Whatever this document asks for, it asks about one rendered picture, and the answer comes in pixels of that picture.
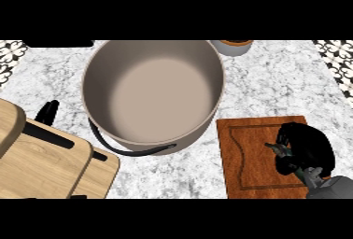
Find black flat appliance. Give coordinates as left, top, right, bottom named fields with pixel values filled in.
left=23, top=39, right=96, bottom=49

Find brown wooden cutting board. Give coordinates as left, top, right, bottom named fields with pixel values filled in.
left=215, top=115, right=334, bottom=200

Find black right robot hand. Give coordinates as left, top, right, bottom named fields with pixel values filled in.
left=274, top=121, right=338, bottom=179

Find grey jar with brown rim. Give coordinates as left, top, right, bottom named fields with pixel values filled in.
left=209, top=39, right=255, bottom=57

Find large beige pot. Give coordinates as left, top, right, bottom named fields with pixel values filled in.
left=81, top=39, right=226, bottom=157

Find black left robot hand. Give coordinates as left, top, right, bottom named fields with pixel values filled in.
left=32, top=99, right=62, bottom=127

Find pale wooden knife block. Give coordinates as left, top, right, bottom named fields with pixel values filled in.
left=0, top=97, right=122, bottom=200

